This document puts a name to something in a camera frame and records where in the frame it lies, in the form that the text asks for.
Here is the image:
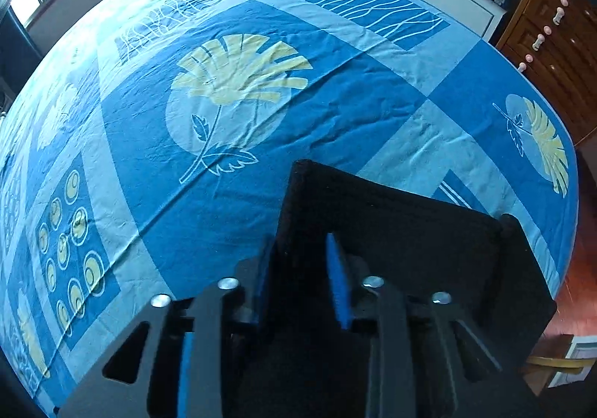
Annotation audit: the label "brown wooden drawer chest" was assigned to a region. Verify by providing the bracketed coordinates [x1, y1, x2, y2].
[497, 0, 596, 145]

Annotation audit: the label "blue patterned bed sheet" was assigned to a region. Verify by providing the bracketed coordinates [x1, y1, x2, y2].
[1, 0, 579, 416]

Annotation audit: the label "black pants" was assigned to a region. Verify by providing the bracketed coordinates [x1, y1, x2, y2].
[232, 158, 559, 418]

